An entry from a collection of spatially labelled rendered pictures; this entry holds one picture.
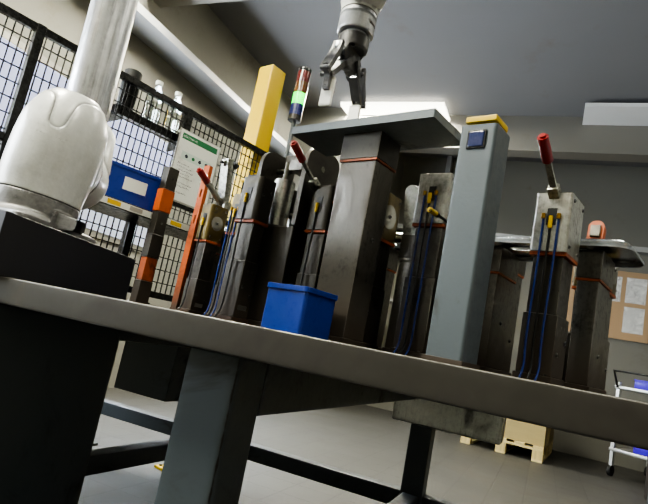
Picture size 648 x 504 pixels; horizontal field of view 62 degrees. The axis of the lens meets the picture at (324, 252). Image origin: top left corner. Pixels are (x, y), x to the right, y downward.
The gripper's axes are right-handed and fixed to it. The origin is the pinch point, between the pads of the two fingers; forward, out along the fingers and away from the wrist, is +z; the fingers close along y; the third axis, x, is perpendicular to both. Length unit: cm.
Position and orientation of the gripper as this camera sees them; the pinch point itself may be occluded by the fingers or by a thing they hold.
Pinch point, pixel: (338, 115)
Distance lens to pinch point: 131.1
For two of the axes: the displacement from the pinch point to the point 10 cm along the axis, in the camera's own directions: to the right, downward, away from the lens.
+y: 4.7, 2.4, 8.5
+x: -8.6, -0.9, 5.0
